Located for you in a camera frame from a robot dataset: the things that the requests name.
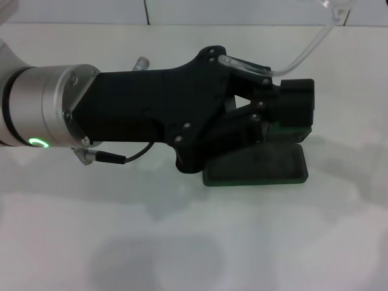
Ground green glasses case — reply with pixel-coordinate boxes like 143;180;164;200
202;121;313;187

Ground grey left gripper cable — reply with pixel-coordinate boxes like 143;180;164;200
95;141;152;166

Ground silver cylindrical connector plug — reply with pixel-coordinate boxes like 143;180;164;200
133;55;152;72

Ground silver ribbed connector socket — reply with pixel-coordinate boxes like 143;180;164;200
71;147;96;167

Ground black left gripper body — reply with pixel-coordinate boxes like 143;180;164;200
72;45;234;175

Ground clear white glasses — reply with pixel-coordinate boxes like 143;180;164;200
217;0;354;78

